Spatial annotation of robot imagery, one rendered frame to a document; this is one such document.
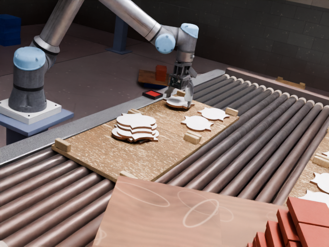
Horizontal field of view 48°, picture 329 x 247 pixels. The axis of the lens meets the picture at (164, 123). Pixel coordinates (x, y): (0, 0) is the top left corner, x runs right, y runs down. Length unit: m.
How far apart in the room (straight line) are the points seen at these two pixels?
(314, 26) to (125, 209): 5.90
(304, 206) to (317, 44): 5.93
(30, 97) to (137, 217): 0.89
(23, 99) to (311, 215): 1.20
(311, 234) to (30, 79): 1.21
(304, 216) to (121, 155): 0.73
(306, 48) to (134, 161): 5.56
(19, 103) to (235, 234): 1.04
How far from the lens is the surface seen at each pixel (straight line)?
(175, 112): 1.64
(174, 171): 1.24
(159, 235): 0.78
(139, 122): 1.37
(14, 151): 1.28
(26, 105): 1.59
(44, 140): 1.34
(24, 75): 1.54
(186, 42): 1.58
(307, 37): 6.55
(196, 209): 0.87
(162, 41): 1.43
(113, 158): 1.22
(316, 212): 0.68
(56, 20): 1.61
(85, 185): 1.12
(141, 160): 1.23
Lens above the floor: 1.54
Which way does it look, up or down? 24 degrees down
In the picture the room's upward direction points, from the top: 10 degrees clockwise
